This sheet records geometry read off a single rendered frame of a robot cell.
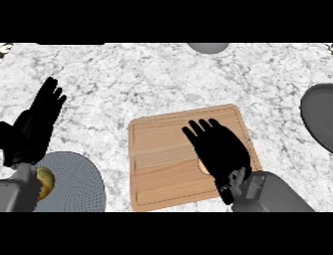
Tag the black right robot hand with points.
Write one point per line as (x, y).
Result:
(221, 149)

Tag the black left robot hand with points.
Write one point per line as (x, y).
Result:
(32, 127)

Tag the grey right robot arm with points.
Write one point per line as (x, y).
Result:
(267, 194)

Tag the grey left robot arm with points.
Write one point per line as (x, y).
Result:
(8, 192)

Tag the cupcake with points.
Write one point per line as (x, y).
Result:
(203, 166)

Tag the wooden cutting board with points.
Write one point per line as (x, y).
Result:
(166, 159)

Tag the dark grey pan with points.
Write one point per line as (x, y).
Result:
(332, 120)

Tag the yellow round fruit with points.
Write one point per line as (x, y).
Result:
(46, 182)

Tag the grey round placemat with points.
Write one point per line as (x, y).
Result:
(76, 184)

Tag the grey round bowl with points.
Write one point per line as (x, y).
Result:
(208, 48)

